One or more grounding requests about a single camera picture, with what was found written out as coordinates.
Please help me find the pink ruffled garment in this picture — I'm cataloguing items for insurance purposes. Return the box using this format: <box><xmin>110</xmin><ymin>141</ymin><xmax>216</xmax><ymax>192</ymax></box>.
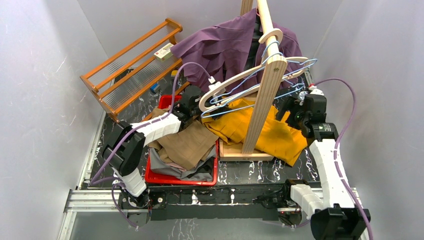
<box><xmin>166</xmin><ymin>162</ymin><xmax>187</xmax><ymax>172</ymax></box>

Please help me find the orange wooden shoe rack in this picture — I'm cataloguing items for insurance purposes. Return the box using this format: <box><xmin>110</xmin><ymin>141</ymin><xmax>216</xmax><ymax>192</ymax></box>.
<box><xmin>80</xmin><ymin>18</ymin><xmax>183</xmax><ymax>123</ymax></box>

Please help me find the small blue object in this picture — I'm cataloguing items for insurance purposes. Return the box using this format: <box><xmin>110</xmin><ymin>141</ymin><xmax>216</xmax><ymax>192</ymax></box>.
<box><xmin>150</xmin><ymin>83</ymin><xmax>160</xmax><ymax>95</ymax></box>

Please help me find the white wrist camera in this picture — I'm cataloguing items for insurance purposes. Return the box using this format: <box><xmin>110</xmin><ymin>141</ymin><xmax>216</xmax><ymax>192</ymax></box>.
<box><xmin>208</xmin><ymin>76</ymin><xmax>226</xmax><ymax>98</ymax></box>
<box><xmin>307</xmin><ymin>84</ymin><xmax>324</xmax><ymax>96</ymax></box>

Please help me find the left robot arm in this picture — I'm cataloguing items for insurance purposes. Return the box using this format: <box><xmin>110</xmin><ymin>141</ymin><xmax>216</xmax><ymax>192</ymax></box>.
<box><xmin>102</xmin><ymin>85</ymin><xmax>217</xmax><ymax>208</ymax></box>

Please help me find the beige plastic hanger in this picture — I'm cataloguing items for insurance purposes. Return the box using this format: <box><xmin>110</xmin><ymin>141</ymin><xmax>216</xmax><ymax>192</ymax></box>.
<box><xmin>198</xmin><ymin>28</ymin><xmax>311</xmax><ymax>114</ymax></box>

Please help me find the black metal base frame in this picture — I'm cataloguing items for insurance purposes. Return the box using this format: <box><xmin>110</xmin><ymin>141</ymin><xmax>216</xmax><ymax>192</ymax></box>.
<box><xmin>64</xmin><ymin>180</ymin><xmax>365</xmax><ymax>229</ymax></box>

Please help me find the round blue white tin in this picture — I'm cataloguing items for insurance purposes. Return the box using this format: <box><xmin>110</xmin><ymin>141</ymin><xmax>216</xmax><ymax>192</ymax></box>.
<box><xmin>297</xmin><ymin>91</ymin><xmax>308</xmax><ymax>102</ymax></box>

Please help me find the purple garment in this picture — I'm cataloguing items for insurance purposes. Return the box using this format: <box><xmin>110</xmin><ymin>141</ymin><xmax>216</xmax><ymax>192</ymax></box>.
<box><xmin>170</xmin><ymin>8</ymin><xmax>304</xmax><ymax>94</ymax></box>

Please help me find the grey pleated skirt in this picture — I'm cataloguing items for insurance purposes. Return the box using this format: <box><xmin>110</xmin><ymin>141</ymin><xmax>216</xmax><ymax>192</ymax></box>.
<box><xmin>148</xmin><ymin>146</ymin><xmax>217</xmax><ymax>182</ymax></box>

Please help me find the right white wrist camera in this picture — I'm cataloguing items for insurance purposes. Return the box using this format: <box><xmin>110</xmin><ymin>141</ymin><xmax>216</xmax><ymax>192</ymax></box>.
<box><xmin>307</xmin><ymin>84</ymin><xmax>324</xmax><ymax>96</ymax></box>

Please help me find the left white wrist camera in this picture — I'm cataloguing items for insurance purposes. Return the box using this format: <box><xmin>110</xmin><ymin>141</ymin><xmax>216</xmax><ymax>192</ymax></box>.
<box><xmin>208</xmin><ymin>76</ymin><xmax>226</xmax><ymax>98</ymax></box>

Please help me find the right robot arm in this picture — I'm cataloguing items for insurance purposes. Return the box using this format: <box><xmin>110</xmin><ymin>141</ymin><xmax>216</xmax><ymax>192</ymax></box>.
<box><xmin>276</xmin><ymin>91</ymin><xmax>374</xmax><ymax>240</ymax></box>

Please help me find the khaki tan garment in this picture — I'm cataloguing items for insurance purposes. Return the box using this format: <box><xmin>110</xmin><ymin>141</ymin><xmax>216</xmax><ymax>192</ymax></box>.
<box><xmin>148</xmin><ymin>119</ymin><xmax>218</xmax><ymax>170</ymax></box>

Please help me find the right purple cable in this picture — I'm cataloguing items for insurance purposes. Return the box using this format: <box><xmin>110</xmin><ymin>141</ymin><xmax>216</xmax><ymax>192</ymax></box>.
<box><xmin>314</xmin><ymin>77</ymin><xmax>375</xmax><ymax>240</ymax></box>

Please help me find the red plastic tray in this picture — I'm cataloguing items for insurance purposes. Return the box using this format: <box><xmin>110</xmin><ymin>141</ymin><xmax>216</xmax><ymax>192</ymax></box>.
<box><xmin>145</xmin><ymin>94</ymin><xmax>220</xmax><ymax>187</ymax></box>

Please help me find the wooden clothes rack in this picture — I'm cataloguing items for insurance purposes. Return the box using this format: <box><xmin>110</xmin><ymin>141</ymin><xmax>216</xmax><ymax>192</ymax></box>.
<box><xmin>219</xmin><ymin>0</ymin><xmax>288</xmax><ymax>161</ymax></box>

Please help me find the small white box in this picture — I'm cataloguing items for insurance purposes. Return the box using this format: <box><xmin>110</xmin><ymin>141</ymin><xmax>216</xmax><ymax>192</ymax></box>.
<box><xmin>154</xmin><ymin>43</ymin><xmax>174</xmax><ymax>62</ymax></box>

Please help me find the mustard yellow garment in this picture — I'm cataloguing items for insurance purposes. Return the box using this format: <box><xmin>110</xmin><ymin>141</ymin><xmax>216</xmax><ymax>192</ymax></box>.
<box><xmin>201</xmin><ymin>98</ymin><xmax>308</xmax><ymax>166</ymax></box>

